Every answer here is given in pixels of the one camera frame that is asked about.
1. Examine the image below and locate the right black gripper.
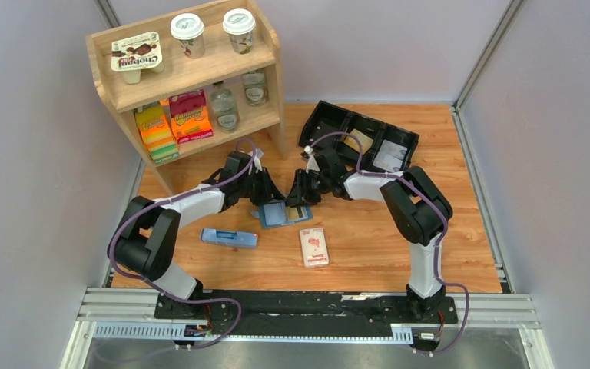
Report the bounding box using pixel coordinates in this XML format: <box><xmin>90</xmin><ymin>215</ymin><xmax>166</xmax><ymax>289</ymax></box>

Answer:
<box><xmin>284</xmin><ymin>168</ymin><xmax>332</xmax><ymax>208</ymax></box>

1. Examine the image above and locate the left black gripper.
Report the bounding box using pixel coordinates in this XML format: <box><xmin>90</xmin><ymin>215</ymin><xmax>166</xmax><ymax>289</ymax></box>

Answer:
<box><xmin>237</xmin><ymin>168</ymin><xmax>287</xmax><ymax>207</ymax></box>

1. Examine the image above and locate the gold card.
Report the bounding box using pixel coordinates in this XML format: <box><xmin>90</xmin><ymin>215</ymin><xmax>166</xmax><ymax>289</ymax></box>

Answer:
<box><xmin>343</xmin><ymin>129</ymin><xmax>373</xmax><ymax>155</ymax></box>
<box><xmin>286</xmin><ymin>206</ymin><xmax>310</xmax><ymax>222</ymax></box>

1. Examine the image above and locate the blue leather card holder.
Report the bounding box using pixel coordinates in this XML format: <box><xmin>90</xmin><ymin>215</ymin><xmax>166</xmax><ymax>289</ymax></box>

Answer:
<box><xmin>250</xmin><ymin>201</ymin><xmax>313</xmax><ymax>229</ymax></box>

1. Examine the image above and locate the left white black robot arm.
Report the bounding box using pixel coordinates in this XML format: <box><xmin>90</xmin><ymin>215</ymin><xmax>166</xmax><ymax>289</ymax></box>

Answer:
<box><xmin>107</xmin><ymin>151</ymin><xmax>284</xmax><ymax>319</ymax></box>

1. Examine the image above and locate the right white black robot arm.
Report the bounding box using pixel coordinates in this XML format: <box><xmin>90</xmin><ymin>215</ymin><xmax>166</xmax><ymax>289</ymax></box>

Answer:
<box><xmin>286</xmin><ymin>146</ymin><xmax>453</xmax><ymax>322</ymax></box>

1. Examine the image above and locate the gold card in tray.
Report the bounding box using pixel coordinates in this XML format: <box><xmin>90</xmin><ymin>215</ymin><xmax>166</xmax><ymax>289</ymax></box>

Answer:
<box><xmin>343</xmin><ymin>129</ymin><xmax>373</xmax><ymax>155</ymax></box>

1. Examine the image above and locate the lower grey card in tray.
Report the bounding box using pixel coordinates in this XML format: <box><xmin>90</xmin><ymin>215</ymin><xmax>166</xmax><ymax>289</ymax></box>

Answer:
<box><xmin>372</xmin><ymin>153</ymin><xmax>403</xmax><ymax>172</ymax></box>

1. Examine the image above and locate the grey card in tray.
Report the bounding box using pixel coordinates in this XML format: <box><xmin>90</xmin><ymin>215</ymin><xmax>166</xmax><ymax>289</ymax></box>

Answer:
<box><xmin>378</xmin><ymin>140</ymin><xmax>408</xmax><ymax>161</ymax></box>
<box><xmin>372</xmin><ymin>153</ymin><xmax>403</xmax><ymax>172</ymax></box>

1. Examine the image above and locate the upper grey card in tray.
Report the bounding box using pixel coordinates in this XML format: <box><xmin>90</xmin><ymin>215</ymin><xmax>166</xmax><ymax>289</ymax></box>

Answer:
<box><xmin>378</xmin><ymin>140</ymin><xmax>408</xmax><ymax>161</ymax></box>

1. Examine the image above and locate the white pink sponge packet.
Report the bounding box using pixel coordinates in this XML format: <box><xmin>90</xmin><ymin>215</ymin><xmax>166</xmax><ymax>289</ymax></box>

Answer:
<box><xmin>299</xmin><ymin>227</ymin><xmax>330</xmax><ymax>268</ymax></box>

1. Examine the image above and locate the blue flat box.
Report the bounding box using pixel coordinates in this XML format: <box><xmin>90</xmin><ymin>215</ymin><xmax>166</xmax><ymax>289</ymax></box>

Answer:
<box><xmin>200</xmin><ymin>228</ymin><xmax>258</xmax><ymax>249</ymax></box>

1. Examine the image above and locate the left clear glass bottle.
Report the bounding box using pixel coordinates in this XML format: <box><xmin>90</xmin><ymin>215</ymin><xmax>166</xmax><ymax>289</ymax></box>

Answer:
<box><xmin>210</xmin><ymin>81</ymin><xmax>240</xmax><ymax>132</ymax></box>

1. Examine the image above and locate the clear glass bottle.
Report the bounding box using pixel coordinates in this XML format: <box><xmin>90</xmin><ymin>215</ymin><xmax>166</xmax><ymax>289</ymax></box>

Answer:
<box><xmin>210</xmin><ymin>81</ymin><xmax>240</xmax><ymax>132</ymax></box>
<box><xmin>241</xmin><ymin>68</ymin><xmax>268</xmax><ymax>107</ymax></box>

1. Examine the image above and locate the black compartment tray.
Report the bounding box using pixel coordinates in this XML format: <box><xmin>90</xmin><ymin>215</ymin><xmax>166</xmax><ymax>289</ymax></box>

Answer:
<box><xmin>298</xmin><ymin>101</ymin><xmax>419</xmax><ymax>172</ymax></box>

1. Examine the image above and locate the red orange Scrub Mommy box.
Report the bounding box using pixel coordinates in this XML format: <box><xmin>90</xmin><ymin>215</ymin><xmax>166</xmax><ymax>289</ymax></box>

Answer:
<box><xmin>168</xmin><ymin>88</ymin><xmax>214</xmax><ymax>144</ymax></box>

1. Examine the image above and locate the right clear glass bottle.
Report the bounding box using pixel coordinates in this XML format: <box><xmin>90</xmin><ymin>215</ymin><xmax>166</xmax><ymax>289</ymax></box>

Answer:
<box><xmin>241</xmin><ymin>68</ymin><xmax>268</xmax><ymax>107</ymax></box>

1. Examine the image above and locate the multicolour sponge stack pack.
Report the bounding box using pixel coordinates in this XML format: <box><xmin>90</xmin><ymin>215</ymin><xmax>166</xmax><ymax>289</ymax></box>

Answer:
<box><xmin>134</xmin><ymin>102</ymin><xmax>178</xmax><ymax>164</ymax></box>

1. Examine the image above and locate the wooden two-tier shelf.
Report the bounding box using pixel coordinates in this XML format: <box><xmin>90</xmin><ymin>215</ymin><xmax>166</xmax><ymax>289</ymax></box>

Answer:
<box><xmin>86</xmin><ymin>1</ymin><xmax>289</xmax><ymax>194</ymax></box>

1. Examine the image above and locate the right paper coffee cup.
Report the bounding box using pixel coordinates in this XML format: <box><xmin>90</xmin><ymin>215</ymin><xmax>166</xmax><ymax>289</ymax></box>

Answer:
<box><xmin>222</xmin><ymin>8</ymin><xmax>256</xmax><ymax>54</ymax></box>

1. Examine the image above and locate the paper coffee cup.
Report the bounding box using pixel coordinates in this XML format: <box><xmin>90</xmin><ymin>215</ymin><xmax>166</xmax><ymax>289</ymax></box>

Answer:
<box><xmin>222</xmin><ymin>8</ymin><xmax>256</xmax><ymax>54</ymax></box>
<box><xmin>170</xmin><ymin>13</ymin><xmax>205</xmax><ymax>58</ymax></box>

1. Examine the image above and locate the left paper coffee cup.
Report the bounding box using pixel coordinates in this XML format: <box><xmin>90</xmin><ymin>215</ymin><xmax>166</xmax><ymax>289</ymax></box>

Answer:
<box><xmin>170</xmin><ymin>13</ymin><xmax>205</xmax><ymax>58</ymax></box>

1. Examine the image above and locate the Chobani yogurt pack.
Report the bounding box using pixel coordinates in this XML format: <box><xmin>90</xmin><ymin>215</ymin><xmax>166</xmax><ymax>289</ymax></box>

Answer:
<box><xmin>111</xmin><ymin>32</ymin><xmax>164</xmax><ymax>85</ymax></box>

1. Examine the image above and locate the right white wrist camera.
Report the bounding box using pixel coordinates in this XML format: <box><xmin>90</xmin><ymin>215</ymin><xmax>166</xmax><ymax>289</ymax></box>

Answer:
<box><xmin>304</xmin><ymin>145</ymin><xmax>320</xmax><ymax>173</ymax></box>

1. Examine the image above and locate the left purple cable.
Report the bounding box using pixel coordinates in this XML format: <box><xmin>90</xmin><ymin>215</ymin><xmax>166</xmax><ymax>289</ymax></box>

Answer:
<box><xmin>109</xmin><ymin>138</ymin><xmax>264</xmax><ymax>352</ymax></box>

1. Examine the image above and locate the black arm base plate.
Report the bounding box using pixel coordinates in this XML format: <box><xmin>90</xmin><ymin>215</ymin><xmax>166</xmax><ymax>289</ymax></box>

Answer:
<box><xmin>154</xmin><ymin>290</ymin><xmax>458</xmax><ymax>337</ymax></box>

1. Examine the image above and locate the aluminium frame rail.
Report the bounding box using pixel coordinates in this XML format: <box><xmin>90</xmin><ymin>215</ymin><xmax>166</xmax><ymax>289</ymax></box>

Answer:
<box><xmin>61</xmin><ymin>288</ymin><xmax>554</xmax><ymax>368</ymax></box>

